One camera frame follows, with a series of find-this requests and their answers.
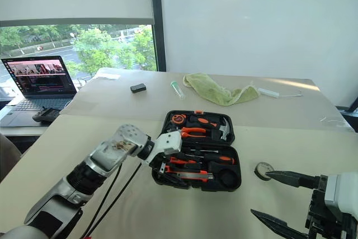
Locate black orange handled screwdriver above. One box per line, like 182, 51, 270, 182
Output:
173, 153, 236, 166

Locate clear tube green cap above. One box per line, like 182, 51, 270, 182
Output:
171, 81, 186, 100

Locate orange handled pliers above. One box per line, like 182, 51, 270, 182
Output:
178, 126, 209, 139

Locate black orange handled tool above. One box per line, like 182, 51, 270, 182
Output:
186, 115, 219, 128

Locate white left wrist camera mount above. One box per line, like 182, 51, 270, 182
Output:
141, 132, 183, 170

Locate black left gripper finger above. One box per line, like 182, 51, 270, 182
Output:
156, 166, 169, 185
166, 174, 187, 189

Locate black electrical tape roll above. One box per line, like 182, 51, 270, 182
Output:
254, 161, 272, 181

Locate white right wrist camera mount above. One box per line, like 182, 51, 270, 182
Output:
324, 172, 358, 220

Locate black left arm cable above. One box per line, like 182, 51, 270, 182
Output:
91, 162, 143, 239
82, 162, 124, 239

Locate open laptop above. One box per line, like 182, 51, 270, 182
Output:
0, 55, 78, 128

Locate small black box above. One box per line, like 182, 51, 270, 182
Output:
130, 83, 148, 94

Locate white power adapter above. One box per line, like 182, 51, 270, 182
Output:
257, 87, 281, 99

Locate black tool case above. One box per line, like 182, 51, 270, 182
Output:
150, 109, 243, 193

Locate orange silver utility knife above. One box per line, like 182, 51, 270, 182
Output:
163, 165, 215, 182

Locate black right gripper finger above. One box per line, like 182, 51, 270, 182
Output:
265, 170, 320, 191
251, 208, 310, 239

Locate thin black precision screwdriver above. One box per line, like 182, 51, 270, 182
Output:
181, 147, 219, 156

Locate silver claw hammer black handle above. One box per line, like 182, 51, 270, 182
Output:
211, 118, 233, 142

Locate dark window frame post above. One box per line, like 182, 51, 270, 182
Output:
148, 0, 167, 72

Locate brown chair back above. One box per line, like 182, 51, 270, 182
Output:
0, 133, 22, 180

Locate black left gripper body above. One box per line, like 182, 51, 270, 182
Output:
152, 152, 173, 174

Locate orange black long nose pliers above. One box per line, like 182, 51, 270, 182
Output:
167, 156, 198, 166

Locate orange black tape measure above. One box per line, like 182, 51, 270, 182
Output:
171, 112, 187, 124

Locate green towel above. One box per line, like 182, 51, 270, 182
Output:
183, 73, 260, 107

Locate black handheld controller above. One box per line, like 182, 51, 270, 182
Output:
32, 107, 60, 124

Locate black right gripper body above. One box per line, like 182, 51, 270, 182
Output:
304, 174, 355, 239

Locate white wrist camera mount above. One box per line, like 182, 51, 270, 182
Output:
141, 132, 183, 170
324, 172, 358, 220

